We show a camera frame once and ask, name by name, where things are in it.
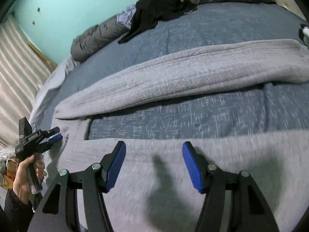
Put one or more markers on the bed with blue-grey sheet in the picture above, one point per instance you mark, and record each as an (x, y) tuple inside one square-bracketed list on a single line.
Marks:
[(193, 116)]

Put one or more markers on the grey knit sweater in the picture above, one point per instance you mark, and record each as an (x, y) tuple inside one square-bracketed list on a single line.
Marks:
[(193, 72)]

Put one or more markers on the person's left hand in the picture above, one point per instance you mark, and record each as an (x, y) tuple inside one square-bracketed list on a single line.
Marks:
[(20, 181)]

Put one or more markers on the striped beige curtain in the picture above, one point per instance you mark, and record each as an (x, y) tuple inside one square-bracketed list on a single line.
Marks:
[(17, 77)]

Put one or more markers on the dark grey rolled duvet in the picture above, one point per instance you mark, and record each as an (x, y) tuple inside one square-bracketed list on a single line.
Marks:
[(96, 36)]

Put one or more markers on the crumpled plastic bag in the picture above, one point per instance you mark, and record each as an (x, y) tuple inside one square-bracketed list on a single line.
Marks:
[(7, 166)]

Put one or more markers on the wooden window frame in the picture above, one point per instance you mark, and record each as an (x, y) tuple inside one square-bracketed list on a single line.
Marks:
[(42, 53)]

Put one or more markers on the folded white garment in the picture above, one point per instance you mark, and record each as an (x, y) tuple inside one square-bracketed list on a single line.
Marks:
[(306, 31)]

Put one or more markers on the person's left forearm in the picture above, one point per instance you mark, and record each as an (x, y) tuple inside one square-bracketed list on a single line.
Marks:
[(17, 210)]

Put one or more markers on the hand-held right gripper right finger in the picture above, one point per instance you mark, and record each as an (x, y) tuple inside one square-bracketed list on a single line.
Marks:
[(193, 166)]

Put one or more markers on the lavender garment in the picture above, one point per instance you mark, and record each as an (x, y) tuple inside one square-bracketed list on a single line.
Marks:
[(125, 17)]

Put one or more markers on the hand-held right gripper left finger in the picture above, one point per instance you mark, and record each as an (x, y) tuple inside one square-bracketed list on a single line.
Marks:
[(115, 166)]

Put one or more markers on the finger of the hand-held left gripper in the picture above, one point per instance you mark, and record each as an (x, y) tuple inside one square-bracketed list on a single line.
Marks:
[(55, 139), (52, 131)]

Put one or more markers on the light grey satin sheet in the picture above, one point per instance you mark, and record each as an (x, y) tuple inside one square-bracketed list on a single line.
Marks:
[(53, 77)]

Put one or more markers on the black garment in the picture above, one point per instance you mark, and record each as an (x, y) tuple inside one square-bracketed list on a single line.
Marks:
[(159, 7)]

